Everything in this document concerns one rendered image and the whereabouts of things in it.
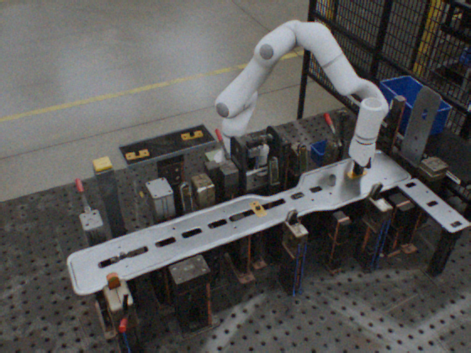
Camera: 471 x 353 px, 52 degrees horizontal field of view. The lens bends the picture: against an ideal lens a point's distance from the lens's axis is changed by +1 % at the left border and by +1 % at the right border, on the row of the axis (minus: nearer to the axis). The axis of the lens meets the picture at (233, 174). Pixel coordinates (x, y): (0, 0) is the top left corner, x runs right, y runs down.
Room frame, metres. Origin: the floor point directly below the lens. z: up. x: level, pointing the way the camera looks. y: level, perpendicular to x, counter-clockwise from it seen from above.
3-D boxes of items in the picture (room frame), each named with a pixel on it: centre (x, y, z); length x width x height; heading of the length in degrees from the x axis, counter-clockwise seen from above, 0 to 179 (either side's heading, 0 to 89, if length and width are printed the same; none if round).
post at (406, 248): (1.39, -0.74, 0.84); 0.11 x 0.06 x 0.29; 26
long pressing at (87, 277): (1.28, -0.08, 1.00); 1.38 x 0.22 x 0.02; 116
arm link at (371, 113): (1.51, -0.52, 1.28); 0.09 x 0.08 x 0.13; 145
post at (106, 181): (1.39, 0.49, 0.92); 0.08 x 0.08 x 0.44; 26
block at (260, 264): (1.31, -0.09, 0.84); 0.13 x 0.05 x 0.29; 26
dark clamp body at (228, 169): (1.46, 0.02, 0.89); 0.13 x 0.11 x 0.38; 26
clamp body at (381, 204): (1.29, -0.55, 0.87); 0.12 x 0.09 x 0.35; 26
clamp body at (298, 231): (1.17, -0.23, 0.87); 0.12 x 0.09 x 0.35; 26
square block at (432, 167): (1.51, -0.82, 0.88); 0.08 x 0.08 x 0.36; 26
